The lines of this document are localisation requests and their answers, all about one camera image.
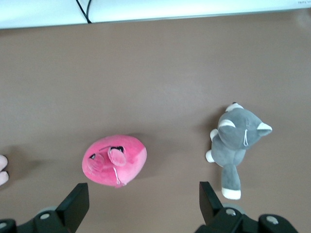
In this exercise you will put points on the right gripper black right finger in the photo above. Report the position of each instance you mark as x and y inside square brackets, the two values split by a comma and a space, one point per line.
[210, 208]

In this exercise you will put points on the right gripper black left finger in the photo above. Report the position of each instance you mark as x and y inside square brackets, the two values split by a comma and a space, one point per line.
[73, 208]

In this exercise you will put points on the round pink plush toy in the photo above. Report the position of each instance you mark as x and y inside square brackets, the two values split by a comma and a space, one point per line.
[114, 157]

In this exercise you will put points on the grey white husky plush toy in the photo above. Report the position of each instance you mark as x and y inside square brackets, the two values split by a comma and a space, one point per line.
[230, 145]

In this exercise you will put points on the small white pink plush toy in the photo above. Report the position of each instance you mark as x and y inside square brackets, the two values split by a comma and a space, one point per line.
[3, 170]

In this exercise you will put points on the white table border panel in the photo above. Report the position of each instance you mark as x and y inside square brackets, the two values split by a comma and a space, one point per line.
[170, 8]

